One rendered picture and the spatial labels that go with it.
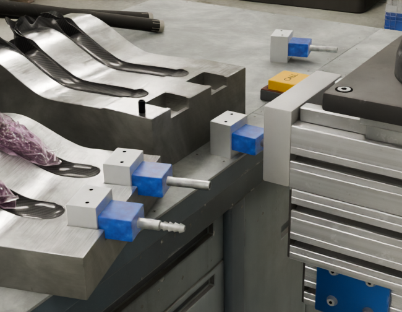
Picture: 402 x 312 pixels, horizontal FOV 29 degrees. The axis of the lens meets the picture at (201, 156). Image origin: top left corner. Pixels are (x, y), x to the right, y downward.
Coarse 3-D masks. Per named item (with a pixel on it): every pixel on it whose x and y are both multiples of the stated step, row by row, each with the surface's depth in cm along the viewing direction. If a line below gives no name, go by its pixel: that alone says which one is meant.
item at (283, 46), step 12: (276, 36) 154; (288, 36) 154; (276, 48) 155; (288, 48) 155; (300, 48) 154; (312, 48) 155; (324, 48) 155; (336, 48) 154; (276, 60) 156; (288, 60) 157
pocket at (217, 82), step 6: (204, 72) 124; (192, 78) 122; (198, 78) 123; (204, 78) 125; (210, 78) 124; (216, 78) 123; (222, 78) 123; (204, 84) 125; (210, 84) 125; (216, 84) 124; (222, 84) 123; (216, 90) 121
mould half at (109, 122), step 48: (0, 48) 123; (48, 48) 127; (0, 96) 123; (48, 96) 117; (96, 96) 116; (192, 96) 115; (240, 96) 127; (96, 144) 115; (144, 144) 109; (192, 144) 117
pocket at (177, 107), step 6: (162, 96) 116; (168, 96) 116; (174, 96) 115; (180, 96) 115; (150, 102) 114; (156, 102) 115; (162, 102) 116; (168, 102) 117; (174, 102) 116; (180, 102) 115; (186, 102) 114; (174, 108) 116; (180, 108) 116; (186, 108) 114; (174, 114) 112
